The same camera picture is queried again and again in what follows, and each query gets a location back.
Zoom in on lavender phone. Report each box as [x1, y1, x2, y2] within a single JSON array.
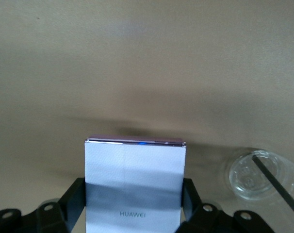
[[84, 133, 187, 233]]

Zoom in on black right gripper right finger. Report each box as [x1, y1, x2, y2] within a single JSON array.
[[178, 178, 221, 233]]

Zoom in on black drinking straw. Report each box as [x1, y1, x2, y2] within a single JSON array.
[[252, 156, 294, 219]]

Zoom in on clear plastic cup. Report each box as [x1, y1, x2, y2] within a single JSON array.
[[221, 147, 294, 216]]

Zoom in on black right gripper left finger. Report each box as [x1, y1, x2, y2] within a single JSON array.
[[37, 177, 86, 233]]

